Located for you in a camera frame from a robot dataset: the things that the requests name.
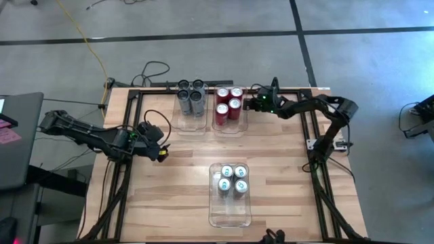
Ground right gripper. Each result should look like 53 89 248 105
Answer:
242 86 285 115

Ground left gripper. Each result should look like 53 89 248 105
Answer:
134 138 172 163

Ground clear plastic bin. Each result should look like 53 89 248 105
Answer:
212 84 250 138
208 162 252 228
170 81 210 132

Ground blue silver Red Bull can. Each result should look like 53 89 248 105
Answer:
220 164 235 180
217 178 233 197
233 165 248 180
233 179 249 200

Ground black clamp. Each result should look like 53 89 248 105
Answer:
262 228 288 244

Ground pink sticky note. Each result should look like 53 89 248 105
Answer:
0 127 22 145

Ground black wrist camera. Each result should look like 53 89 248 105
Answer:
137 121 165 140

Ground black aluminium frame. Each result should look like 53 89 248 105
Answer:
77 86 369 244

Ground black looped cable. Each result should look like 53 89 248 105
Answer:
130 60 171 88

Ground yellow cable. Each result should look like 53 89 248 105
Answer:
55 0 109 118

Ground black thin cable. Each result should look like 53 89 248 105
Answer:
85 0 147 10

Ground black equipment with cable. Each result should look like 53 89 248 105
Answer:
405 94 434 140

